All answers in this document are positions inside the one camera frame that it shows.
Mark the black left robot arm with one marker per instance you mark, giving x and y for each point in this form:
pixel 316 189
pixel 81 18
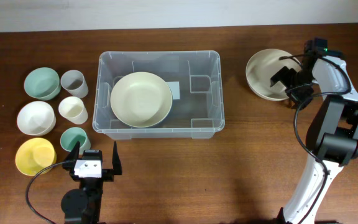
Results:
pixel 83 205

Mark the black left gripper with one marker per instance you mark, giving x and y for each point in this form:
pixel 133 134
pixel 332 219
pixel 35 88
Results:
pixel 107 173

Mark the grey cup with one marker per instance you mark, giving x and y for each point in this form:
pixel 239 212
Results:
pixel 73 81

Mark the white label in bin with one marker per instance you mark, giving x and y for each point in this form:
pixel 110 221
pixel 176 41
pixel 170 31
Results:
pixel 175 89

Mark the cream cup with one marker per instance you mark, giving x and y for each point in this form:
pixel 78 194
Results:
pixel 73 109

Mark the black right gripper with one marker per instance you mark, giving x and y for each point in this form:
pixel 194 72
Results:
pixel 283 76

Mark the yellow bowl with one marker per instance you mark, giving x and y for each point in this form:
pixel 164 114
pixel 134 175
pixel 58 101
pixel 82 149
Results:
pixel 35 155

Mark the green cup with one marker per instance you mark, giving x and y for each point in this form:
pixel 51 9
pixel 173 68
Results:
pixel 71 136

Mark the green bowl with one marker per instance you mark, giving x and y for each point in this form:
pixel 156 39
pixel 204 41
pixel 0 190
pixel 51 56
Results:
pixel 42 84

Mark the white bowl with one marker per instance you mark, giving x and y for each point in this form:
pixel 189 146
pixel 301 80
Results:
pixel 36 119

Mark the clear plastic storage bin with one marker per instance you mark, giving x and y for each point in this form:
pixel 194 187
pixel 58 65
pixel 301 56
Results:
pixel 198 114

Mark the beige plate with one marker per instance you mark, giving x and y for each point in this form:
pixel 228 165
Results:
pixel 262 66
pixel 134 84

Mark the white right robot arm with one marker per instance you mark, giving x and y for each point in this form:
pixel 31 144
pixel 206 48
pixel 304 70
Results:
pixel 332 137

